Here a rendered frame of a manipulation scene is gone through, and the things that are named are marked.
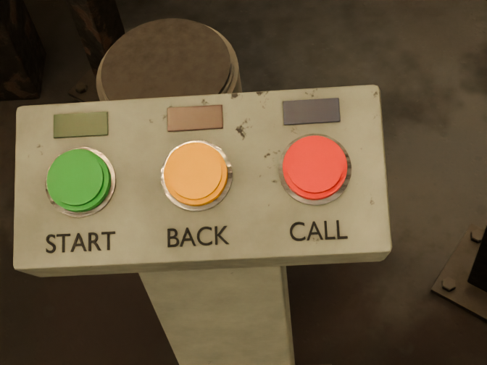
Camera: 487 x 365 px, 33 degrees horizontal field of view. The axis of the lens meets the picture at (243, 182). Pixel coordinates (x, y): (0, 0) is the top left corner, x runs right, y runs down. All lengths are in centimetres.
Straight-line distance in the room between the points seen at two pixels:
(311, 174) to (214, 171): 6
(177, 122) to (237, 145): 4
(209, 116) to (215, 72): 15
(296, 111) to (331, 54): 84
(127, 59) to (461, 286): 62
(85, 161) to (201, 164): 7
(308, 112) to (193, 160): 8
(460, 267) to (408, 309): 9
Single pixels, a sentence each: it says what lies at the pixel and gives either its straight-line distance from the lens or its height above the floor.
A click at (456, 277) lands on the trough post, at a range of 115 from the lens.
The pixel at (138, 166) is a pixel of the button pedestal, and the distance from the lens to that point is 53.
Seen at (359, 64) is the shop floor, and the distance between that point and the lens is 135.
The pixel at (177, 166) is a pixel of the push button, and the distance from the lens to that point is 51.
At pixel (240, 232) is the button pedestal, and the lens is 51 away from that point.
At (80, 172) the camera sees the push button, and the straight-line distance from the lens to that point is 53.
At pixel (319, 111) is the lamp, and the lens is 53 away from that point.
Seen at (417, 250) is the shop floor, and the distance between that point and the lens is 117.
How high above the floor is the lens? 104
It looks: 58 degrees down
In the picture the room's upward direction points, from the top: 9 degrees counter-clockwise
